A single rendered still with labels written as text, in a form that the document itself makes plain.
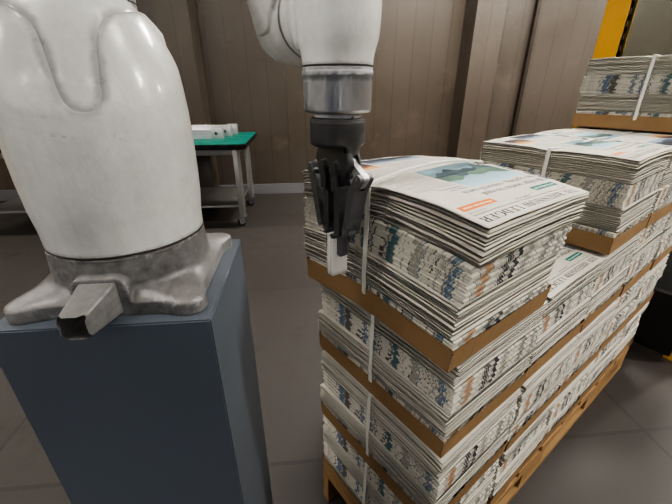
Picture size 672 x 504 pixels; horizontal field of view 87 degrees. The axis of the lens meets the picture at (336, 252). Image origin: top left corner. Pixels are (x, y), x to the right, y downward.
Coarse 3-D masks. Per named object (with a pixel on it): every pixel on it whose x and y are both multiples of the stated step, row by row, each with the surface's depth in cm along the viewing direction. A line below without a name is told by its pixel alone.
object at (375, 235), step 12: (420, 168) 62; (432, 168) 62; (444, 168) 63; (456, 168) 63; (468, 168) 63; (384, 180) 55; (396, 180) 56; (408, 180) 55; (420, 180) 55; (372, 192) 54; (384, 192) 52; (372, 204) 55; (384, 204) 53; (372, 216) 56; (384, 216) 53; (360, 228) 58; (372, 228) 56; (360, 240) 59; (372, 240) 56; (360, 252) 59; (372, 252) 57; (360, 264) 60; (372, 264) 58; (360, 276) 61; (372, 276) 58; (372, 288) 60
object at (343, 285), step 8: (312, 264) 73; (320, 264) 70; (312, 272) 74; (320, 272) 71; (320, 280) 72; (328, 280) 69; (336, 280) 67; (344, 280) 65; (352, 280) 63; (336, 288) 68; (344, 288) 66; (352, 288) 64; (352, 296) 64
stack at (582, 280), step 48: (576, 288) 79; (336, 336) 81; (384, 336) 67; (528, 336) 68; (576, 336) 95; (336, 384) 89; (384, 384) 71; (432, 384) 60; (480, 384) 61; (528, 384) 80; (576, 384) 116; (336, 432) 97; (384, 432) 76; (480, 432) 70; (528, 432) 96; (432, 480) 67; (480, 480) 86
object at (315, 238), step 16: (368, 160) 74; (384, 160) 73; (400, 160) 72; (416, 160) 71; (432, 160) 70; (304, 176) 68; (304, 192) 69; (304, 208) 71; (304, 224) 72; (320, 240) 68; (352, 240) 61; (320, 256) 70; (352, 256) 61; (352, 272) 62
